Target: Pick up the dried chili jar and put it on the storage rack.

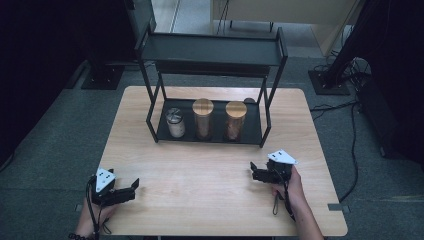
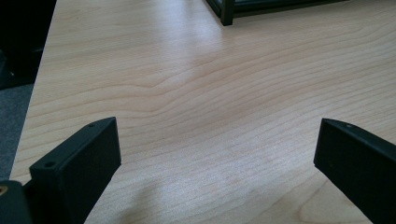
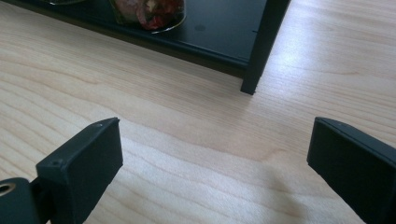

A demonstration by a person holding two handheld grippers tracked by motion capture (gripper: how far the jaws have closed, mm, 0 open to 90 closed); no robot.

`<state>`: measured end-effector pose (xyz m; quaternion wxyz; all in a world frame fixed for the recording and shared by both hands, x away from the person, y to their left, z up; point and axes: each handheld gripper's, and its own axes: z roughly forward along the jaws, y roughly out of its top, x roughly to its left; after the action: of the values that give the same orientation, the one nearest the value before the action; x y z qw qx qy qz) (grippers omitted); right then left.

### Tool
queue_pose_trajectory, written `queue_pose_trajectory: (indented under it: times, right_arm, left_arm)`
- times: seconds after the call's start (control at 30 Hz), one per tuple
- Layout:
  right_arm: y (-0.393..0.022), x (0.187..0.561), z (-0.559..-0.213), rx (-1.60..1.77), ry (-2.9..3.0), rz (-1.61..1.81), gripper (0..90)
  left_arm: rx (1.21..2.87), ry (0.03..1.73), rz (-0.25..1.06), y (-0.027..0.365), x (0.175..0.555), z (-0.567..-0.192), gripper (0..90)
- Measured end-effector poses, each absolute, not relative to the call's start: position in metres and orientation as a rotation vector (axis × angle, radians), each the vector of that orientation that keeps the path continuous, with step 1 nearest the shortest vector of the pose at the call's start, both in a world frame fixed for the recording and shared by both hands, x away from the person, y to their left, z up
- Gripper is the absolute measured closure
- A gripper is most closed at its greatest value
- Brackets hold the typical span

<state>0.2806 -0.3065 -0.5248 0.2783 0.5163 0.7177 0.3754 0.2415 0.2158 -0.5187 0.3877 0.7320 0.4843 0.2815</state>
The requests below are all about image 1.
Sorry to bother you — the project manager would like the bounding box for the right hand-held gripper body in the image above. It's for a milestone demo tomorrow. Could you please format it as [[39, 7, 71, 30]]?
[[252, 149, 299, 185]]

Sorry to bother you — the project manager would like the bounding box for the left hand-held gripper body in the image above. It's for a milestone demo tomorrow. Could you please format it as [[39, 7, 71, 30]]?
[[89, 167, 136, 207]]

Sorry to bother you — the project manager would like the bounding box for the wide glass jar wooden lid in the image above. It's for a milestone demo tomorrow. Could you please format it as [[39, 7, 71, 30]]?
[[224, 100, 248, 142]]

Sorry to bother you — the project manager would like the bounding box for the tall glass jar wooden lid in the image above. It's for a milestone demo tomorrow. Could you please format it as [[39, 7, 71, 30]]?
[[191, 98, 215, 140]]

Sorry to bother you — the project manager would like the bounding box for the glass jar with pale powder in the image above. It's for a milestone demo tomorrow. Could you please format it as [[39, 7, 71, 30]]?
[[165, 107, 186, 139]]

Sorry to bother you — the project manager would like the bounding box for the black metal shelf rack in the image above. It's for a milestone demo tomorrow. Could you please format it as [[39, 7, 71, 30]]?
[[134, 18, 289, 149]]

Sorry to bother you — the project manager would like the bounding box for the person's right hand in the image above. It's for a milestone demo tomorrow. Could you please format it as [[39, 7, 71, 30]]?
[[271, 165, 306, 208]]

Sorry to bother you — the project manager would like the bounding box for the person's left hand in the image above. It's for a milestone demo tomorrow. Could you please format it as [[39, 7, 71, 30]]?
[[77, 199, 118, 237]]

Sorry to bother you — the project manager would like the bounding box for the black metal stand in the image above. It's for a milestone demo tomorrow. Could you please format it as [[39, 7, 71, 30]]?
[[308, 0, 378, 97], [80, 49, 126, 91]]

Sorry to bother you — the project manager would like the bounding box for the dark curtain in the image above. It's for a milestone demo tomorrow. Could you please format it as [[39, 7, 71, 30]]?
[[0, 0, 93, 164], [366, 0, 424, 164]]

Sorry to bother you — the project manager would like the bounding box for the beige furniture panel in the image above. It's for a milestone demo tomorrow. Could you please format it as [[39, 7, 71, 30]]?
[[209, 0, 362, 57]]

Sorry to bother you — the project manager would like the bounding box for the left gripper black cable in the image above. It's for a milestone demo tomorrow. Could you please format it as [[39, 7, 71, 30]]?
[[85, 175, 113, 240]]

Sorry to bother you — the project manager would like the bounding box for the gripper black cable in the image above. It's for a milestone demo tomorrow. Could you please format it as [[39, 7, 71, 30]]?
[[272, 169, 296, 222], [85, 175, 113, 240]]

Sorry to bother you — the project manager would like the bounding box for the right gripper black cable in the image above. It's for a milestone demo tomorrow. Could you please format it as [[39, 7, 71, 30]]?
[[272, 169, 296, 222]]

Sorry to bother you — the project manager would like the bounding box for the black floor cable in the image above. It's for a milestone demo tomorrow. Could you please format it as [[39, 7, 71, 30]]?
[[309, 99, 362, 203]]

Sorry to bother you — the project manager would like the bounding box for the bundle of black cables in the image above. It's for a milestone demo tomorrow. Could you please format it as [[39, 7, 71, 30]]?
[[346, 56, 373, 88]]

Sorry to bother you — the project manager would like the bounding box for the hanging black cable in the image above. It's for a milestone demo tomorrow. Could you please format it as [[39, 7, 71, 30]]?
[[216, 0, 232, 35]]

